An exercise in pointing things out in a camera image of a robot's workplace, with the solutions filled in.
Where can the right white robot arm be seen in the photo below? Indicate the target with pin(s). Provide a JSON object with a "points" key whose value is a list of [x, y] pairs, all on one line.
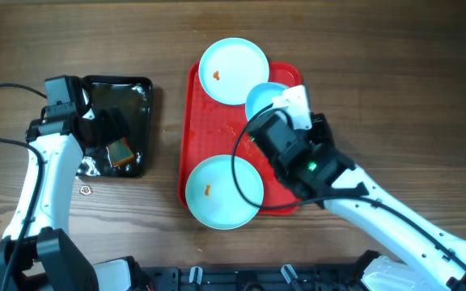
{"points": [[429, 258]]}

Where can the black water tray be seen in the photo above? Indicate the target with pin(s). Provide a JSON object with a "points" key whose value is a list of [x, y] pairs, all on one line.
{"points": [[134, 97]]}

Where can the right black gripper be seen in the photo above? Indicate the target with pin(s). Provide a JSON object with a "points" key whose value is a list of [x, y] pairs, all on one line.
{"points": [[320, 127]]}

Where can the white plate bottom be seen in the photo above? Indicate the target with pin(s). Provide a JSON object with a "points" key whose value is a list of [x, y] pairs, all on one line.
{"points": [[236, 192]]}

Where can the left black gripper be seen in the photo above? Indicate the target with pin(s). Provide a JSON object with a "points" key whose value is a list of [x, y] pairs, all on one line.
{"points": [[109, 132]]}

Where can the white plate top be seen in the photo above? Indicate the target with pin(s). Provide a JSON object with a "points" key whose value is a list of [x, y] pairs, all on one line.
{"points": [[241, 65]]}

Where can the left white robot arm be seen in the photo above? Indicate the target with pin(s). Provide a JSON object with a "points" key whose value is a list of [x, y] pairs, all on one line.
{"points": [[36, 253]]}

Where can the orange green sponge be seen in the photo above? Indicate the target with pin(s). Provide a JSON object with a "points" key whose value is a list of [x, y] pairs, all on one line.
{"points": [[120, 153]]}

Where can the white plate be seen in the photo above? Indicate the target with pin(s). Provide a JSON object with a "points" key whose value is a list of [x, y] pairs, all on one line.
{"points": [[241, 65], [236, 192], [261, 96]]}

